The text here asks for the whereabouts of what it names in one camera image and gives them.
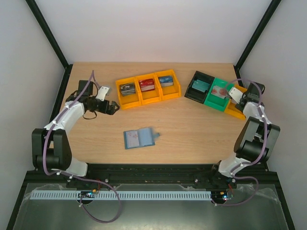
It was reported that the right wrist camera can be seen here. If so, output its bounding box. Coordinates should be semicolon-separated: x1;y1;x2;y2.
228;87;243;104

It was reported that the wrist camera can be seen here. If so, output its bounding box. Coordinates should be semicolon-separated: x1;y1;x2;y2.
228;87;243;104
95;86;111;101

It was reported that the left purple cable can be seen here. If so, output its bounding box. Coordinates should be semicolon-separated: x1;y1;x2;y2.
42;69;122;224

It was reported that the black left frame post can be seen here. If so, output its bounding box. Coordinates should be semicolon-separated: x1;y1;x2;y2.
25;0;72;70

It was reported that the purple cable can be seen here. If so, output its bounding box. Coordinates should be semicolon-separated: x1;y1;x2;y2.
223;78;269;207
42;69;122;224

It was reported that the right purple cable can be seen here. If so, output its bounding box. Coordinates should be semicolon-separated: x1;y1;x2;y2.
223;78;269;207

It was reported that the green plastic bin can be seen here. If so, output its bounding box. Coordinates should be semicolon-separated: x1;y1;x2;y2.
204;78;234;112

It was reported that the red circle card stack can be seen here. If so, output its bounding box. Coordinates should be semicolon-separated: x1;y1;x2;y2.
211;85;228;99

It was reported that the teal card stack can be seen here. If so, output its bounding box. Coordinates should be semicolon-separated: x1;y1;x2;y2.
191;80;210;93

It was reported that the yellow bin left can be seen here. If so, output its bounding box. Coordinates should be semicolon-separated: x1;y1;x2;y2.
116;77;142;110

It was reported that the black corner frame post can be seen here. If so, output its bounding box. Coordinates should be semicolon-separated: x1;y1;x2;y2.
234;0;282;72

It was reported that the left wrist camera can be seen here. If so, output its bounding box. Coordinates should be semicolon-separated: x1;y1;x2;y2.
95;86;111;101

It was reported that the black card stack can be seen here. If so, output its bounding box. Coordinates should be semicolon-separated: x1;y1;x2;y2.
119;82;136;96

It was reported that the black plastic bin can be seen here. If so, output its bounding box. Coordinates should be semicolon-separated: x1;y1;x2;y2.
184;71;215;104

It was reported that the yellow bin right group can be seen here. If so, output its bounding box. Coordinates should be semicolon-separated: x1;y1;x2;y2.
224;85;247;120

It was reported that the blue card stack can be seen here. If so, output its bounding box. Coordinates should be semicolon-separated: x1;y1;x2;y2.
158;75;174;87

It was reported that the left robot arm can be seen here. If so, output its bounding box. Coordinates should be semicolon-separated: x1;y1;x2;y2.
32;80;119;177

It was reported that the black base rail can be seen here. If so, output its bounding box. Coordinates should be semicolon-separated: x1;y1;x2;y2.
24;163;281;190

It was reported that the white slotted cable duct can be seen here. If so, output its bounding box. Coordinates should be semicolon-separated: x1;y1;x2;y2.
30;190;212;201

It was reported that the blue card holder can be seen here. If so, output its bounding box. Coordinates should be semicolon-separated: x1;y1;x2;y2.
123;127;160;150

